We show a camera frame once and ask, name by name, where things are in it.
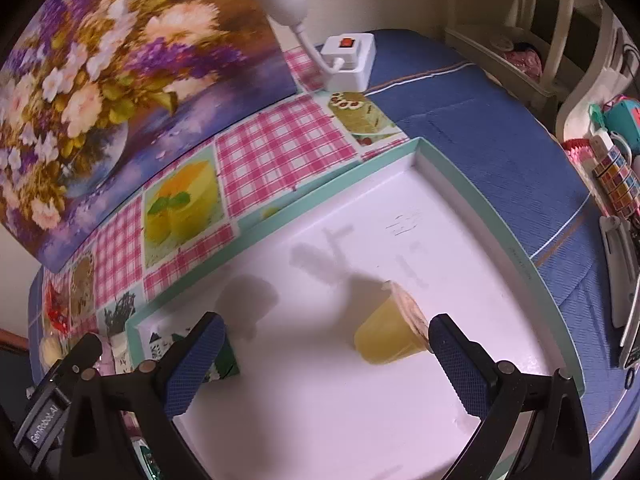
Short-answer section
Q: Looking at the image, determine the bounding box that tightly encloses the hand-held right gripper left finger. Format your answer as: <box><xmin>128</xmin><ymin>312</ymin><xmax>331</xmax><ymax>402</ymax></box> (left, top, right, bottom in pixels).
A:
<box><xmin>60</xmin><ymin>311</ymin><xmax>228</xmax><ymax>480</ymax></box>

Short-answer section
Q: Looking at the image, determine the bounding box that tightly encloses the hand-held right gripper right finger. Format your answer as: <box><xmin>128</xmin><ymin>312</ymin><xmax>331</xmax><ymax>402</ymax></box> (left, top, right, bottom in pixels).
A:
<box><xmin>428</xmin><ymin>313</ymin><xmax>593</xmax><ymax>480</ymax></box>

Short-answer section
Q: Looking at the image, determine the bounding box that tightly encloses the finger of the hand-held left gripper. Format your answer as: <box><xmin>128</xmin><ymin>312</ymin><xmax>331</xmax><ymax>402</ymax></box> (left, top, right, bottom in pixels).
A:
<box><xmin>47</xmin><ymin>332</ymin><xmax>104</xmax><ymax>387</ymax></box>

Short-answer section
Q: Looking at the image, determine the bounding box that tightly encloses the green white snack packet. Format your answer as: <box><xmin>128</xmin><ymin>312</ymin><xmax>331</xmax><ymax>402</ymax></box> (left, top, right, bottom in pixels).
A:
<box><xmin>142</xmin><ymin>327</ymin><xmax>241</xmax><ymax>383</ymax></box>

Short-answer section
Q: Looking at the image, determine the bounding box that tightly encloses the yellow jelly cup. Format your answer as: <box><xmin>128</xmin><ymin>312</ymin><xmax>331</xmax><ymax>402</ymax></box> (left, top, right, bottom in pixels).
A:
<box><xmin>354</xmin><ymin>281</ymin><xmax>432</xmax><ymax>366</ymax></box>

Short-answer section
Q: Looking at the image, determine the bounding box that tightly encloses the teal-rimmed white tray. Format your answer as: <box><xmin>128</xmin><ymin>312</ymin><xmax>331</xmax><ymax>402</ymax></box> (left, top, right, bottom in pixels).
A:
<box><xmin>125</xmin><ymin>137</ymin><xmax>587</xmax><ymax>480</ymax></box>

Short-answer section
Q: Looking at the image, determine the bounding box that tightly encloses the brown wooden chair back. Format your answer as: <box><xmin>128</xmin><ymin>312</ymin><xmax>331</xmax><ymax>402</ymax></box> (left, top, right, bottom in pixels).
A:
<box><xmin>0</xmin><ymin>327</ymin><xmax>29</xmax><ymax>357</ymax></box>

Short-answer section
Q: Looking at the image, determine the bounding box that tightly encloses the white phone stand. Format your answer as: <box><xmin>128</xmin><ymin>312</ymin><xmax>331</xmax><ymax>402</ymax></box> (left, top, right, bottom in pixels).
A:
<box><xmin>599</xmin><ymin>215</ymin><xmax>638</xmax><ymax>332</ymax></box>

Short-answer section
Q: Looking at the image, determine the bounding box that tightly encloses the blue tablecloth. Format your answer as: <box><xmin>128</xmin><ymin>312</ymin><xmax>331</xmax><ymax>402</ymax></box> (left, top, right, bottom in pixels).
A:
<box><xmin>360</xmin><ymin>29</ymin><xmax>632</xmax><ymax>461</ymax></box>

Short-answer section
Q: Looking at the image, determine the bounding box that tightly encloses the pink crochet mat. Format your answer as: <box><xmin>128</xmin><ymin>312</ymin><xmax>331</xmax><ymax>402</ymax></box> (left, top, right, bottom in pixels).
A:
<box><xmin>560</xmin><ymin>137</ymin><xmax>599</xmax><ymax>182</ymax></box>

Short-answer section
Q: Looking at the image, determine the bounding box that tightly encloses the colourful puzzle cube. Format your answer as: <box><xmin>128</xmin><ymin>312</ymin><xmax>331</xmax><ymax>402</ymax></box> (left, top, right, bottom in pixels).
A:
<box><xmin>592</xmin><ymin>150</ymin><xmax>640</xmax><ymax>219</ymax></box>

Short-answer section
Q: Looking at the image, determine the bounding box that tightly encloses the floral painting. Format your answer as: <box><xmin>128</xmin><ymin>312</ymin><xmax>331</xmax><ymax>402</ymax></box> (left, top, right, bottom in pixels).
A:
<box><xmin>0</xmin><ymin>0</ymin><xmax>301</xmax><ymax>273</ymax></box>

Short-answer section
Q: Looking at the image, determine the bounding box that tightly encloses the teal toy with red patch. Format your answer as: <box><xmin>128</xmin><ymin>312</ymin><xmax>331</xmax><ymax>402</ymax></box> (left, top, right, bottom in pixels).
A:
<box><xmin>602</xmin><ymin>99</ymin><xmax>640</xmax><ymax>153</ymax></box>

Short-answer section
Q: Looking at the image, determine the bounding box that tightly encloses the pink patterned cloth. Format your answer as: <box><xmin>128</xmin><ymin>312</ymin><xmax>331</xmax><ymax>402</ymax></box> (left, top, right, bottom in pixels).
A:
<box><xmin>502</xmin><ymin>42</ymin><xmax>543</xmax><ymax>81</ymax></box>

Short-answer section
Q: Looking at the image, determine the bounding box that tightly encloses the white wooden chair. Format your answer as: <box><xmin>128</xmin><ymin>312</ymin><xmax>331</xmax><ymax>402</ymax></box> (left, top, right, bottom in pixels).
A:
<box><xmin>442</xmin><ymin>0</ymin><xmax>576</xmax><ymax>111</ymax></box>

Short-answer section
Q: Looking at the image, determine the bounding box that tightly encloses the white lamp with switch base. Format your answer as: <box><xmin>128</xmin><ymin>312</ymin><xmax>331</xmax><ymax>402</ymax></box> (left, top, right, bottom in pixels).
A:
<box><xmin>242</xmin><ymin>0</ymin><xmax>377</xmax><ymax>93</ymax></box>

